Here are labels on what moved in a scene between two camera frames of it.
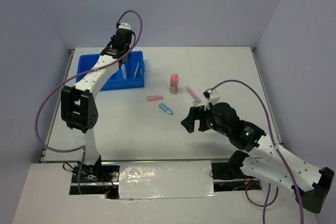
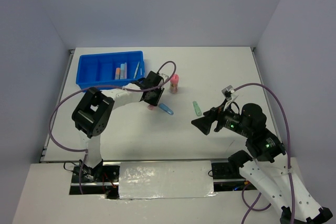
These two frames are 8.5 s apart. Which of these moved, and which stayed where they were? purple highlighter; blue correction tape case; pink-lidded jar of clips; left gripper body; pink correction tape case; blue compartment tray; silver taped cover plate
Moved: purple highlighter; left gripper body; pink correction tape case
Stayed: blue compartment tray; blue correction tape case; pink-lidded jar of clips; silver taped cover plate
